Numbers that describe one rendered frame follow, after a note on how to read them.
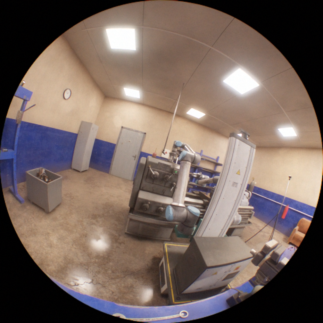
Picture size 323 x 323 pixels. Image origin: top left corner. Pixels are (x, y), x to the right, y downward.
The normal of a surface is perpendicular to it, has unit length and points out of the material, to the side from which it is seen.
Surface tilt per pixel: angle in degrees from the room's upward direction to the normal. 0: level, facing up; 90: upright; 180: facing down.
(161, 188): 90
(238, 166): 90
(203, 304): 0
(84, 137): 90
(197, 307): 0
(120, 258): 0
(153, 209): 90
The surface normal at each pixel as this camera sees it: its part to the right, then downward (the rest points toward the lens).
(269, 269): -0.95, -0.27
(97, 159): 0.13, 0.09
